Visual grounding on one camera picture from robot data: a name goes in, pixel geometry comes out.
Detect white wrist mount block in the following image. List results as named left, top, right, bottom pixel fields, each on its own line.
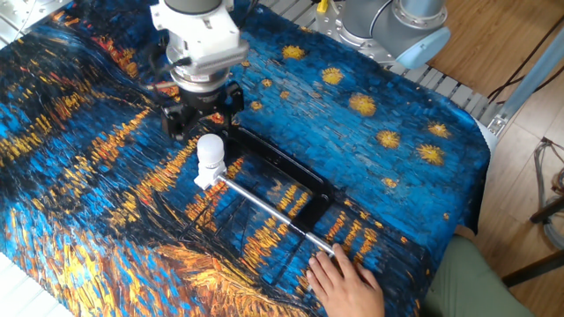
left=149, top=0, right=251, bottom=77

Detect green trousers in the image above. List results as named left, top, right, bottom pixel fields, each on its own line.
left=418, top=234, right=535, bottom=317

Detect blue orange painted tablecloth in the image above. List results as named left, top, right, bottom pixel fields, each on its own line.
left=0, top=0, right=491, bottom=317

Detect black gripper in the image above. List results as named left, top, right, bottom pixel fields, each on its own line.
left=160, top=80, right=246, bottom=143

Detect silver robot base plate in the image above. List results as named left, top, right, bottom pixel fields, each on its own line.
left=313, top=0, right=400, bottom=67

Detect grey hose bundle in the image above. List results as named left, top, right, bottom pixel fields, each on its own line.
left=531, top=136, right=564, bottom=250

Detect aluminium frame post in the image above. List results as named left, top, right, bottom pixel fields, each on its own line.
left=486, top=26, right=564, bottom=137

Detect black C-clamp silver screw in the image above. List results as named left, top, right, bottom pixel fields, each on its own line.
left=216, top=124, right=338, bottom=259

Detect person's left hand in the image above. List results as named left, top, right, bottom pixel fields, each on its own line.
left=305, top=243, right=386, bottom=317

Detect black cable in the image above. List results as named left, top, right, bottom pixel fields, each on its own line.
left=486, top=17, right=564, bottom=100
left=495, top=63, right=564, bottom=106
left=147, top=39, right=193, bottom=89

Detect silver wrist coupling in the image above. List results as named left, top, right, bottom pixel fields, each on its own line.
left=169, top=65, right=233, bottom=93

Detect dark furniture leg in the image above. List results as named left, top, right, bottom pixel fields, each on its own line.
left=531, top=195, right=564, bottom=224
left=501, top=250, right=564, bottom=287

